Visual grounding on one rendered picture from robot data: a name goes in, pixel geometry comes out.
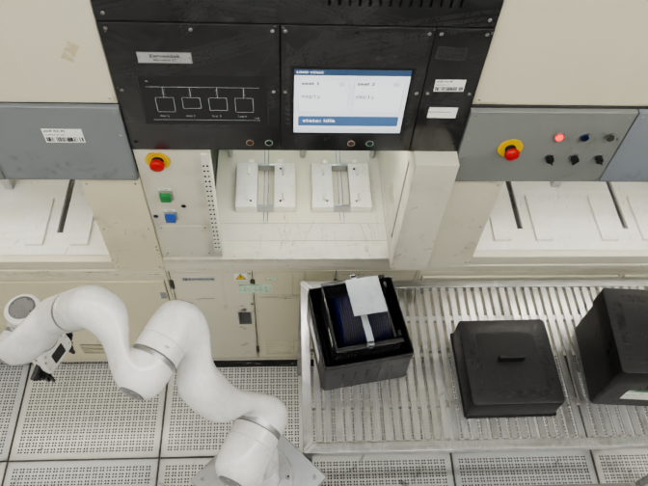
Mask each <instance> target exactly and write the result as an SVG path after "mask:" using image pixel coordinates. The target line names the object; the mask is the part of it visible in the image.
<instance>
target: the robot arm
mask: <svg viewBox="0 0 648 486"><path fill-rule="evenodd" d="M4 316H5V318H6V320H7V321H8V325H7V327H6V328H5V330H4V331H3V332H2V334H1V335H0V363H2V364H4V365H24V364H27V363H30V362H33V364H34V365H35V368H34V371H33V373H32V375H31V378H30V380H32V381H41V380H43V379H44V380H45V381H46V382H50V381H51V382H53V383H55V379H54V377H53V376H52V375H51V374H50V373H52V372H53V371H54V370H55V369H56V368H57V366H58V365H59V364H60V362H61V361H62V359H63V358H64V357H65V355H66V354H67V352H69V353H71V354H75V353H76V352H75V351H74V349H73V348H74V347H73V346H72V344H73V342H72V338H73V334H72V333H73V332H78V331H82V330H88V331H90V332H91V333H93V334H94V335H95V336H96V337H97V338H98V340H99V341H100V343H101V344H102V346H103V349H104V351H105V354H106V357H107V360H108V363H109V366H110V369H111V372H112V375H113V377H114V380H115V382H116V384H117V386H118V387H119V389H120V390H121V392H122V393H124V394H125V395H127V396H129V397H130V398H133V399H136V400H139V401H140V400H149V399H151V398H154V397H155V396H156V395H158V394H159V393H160V392H161V391H162V390H163V389H164V388H165V386H166V385H167V383H168V382H169V380H170V378H171V377H172V375H173V373H174V372H175V370H176V383H177V389H178V393H179V395H180V397H181V398H182V399H183V401H184V402H185V403H186V404H187V405H188V406H189V407H190V408H191V409H192V410H194V411H195V412H196V413H197V414H198V415H200V416H201V417H202V418H204V419H206V420H209V421H212V422H218V423H219V422H228V421H232V420H234V419H235V421H234V423H233V425H232V427H231V429H230V431H229V433H228V435H227V437H226V438H225V440H224V442H223V444H222V446H221V448H220V451H219V453H218V456H217V459H216V463H215V470H216V473H217V475H218V477H219V478H220V480H221V481H222V482H223V483H224V484H226V486H290V485H291V469H290V467H289V464H288V462H287V460H286V458H285V457H284V456H283V455H282V454H281V453H280V452H279V451H278V447H277V445H278V443H279V441H280V438H281V436H282V434H283V432H284V429H285V427H286V424H287V419H288V412H287V409H286V407H285V405H284V403H283V402H282V401H281V400H280V399H279V398H278V397H276V396H274V395H272V394H267V393H263V392H255V391H243V390H240V389H239V388H237V387H236V386H235V385H233V384H232V383H231V382H230V381H229V380H228V379H227V378H226V377H225V376H224V375H223V374H222V372H221V371H220V370H219V369H218V368H217V367H216V365H215V363H214V362H213V358H212V351H211V341H210V332H209V327H208V324H207V322H206V319H205V317H204V315H203V313H202V312H201V311H200V310H199V309H198V308H197V307H196V306H195V305H193V304H192V303H191V302H187V301H184V300H181V299H180V300H171V301H168V302H166V303H164V304H163V305H162V306H161V307H160V308H159V309H158V310H157V311H156V312H155V314H154V315H153V316H152V318H151V319H150V320H149V322H148V324H147V325H146V327H145V328H144V330H143V331H142V333H141V334H140V335H139V336H138V338H137V339H136V341H135V342H134V344H133V345H132V346H130V344H129V319H128V313H127V309H126V306H125V304H124V302H123V301H122V299H121V298H120V297H119V296H118V295H116V294H115V293H114V292H112V291H111V290H109V289H107V288H105V287H102V286H99V285H94V284H88V285H83V286H79V287H76V288H74V289H71V290H68V291H65V292H62V293H60V294H57V295H54V296H51V297H49V298H46V299H45V300H43V301H42V302H41V301H40V300H39V298H38V297H36V296H34V295H32V294H20V295H17V296H15V297H13V298H12V300H10V301H9V302H8V304H7V305H6V307H5V309H4Z"/></svg>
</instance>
